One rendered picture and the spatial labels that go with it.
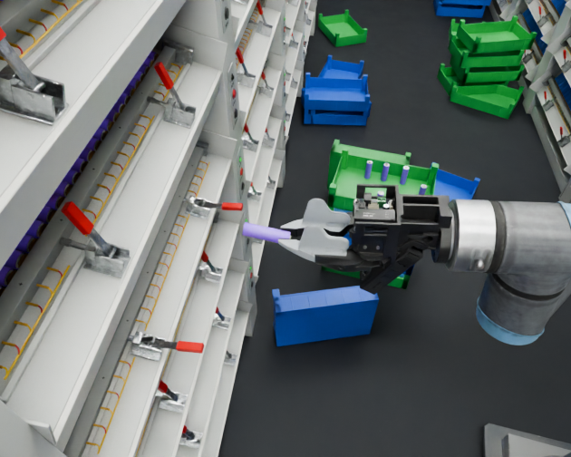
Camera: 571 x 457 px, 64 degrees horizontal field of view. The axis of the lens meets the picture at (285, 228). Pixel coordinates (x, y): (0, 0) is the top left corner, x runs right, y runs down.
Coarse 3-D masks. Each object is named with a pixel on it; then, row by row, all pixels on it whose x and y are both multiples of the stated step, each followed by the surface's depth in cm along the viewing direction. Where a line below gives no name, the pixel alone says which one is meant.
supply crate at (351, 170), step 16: (352, 160) 149; (384, 160) 145; (336, 176) 143; (352, 176) 148; (400, 176) 148; (416, 176) 146; (432, 176) 142; (336, 192) 143; (352, 192) 143; (384, 192) 143; (400, 192) 143; (416, 192) 143; (432, 192) 136; (336, 208) 139; (352, 208) 137
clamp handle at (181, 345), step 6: (150, 342) 61; (156, 342) 62; (162, 342) 62; (168, 342) 62; (174, 342) 61; (180, 342) 61; (186, 342) 61; (192, 342) 61; (168, 348) 61; (174, 348) 61; (180, 348) 61; (186, 348) 60; (192, 348) 60; (198, 348) 60
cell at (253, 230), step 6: (246, 222) 61; (246, 228) 61; (252, 228) 61; (258, 228) 61; (264, 228) 61; (270, 228) 61; (246, 234) 61; (252, 234) 61; (258, 234) 61; (264, 234) 61; (270, 234) 61; (276, 234) 61; (282, 234) 61; (288, 234) 61; (270, 240) 61; (276, 240) 61
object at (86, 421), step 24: (192, 168) 84; (168, 216) 75; (168, 240) 74; (144, 264) 68; (144, 288) 66; (120, 336) 61; (120, 360) 60; (96, 384) 56; (96, 408) 54; (72, 432) 52; (72, 456) 51
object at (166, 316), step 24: (216, 144) 89; (216, 168) 89; (192, 192) 83; (216, 192) 85; (192, 216) 80; (192, 240) 76; (168, 264) 72; (192, 264) 74; (168, 288) 70; (144, 312) 66; (168, 312) 67; (168, 336) 65; (144, 360) 62; (120, 384) 59; (144, 384) 60; (120, 408) 57; (144, 408) 58; (120, 432) 56; (96, 456) 53; (120, 456) 54
